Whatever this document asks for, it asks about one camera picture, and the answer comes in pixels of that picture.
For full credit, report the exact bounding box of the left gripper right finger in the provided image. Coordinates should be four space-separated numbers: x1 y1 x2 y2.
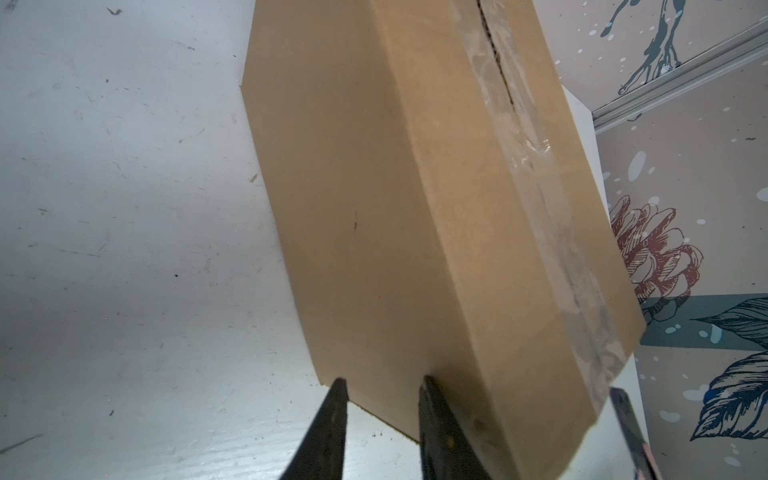
418 375 491 480

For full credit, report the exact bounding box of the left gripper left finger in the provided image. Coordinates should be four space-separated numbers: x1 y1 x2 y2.
280 377 349 480

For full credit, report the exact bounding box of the red black utility knife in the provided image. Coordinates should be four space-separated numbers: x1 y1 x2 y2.
609 387 660 480

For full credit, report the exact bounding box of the brown cardboard express box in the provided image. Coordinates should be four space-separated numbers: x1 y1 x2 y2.
242 1 645 479

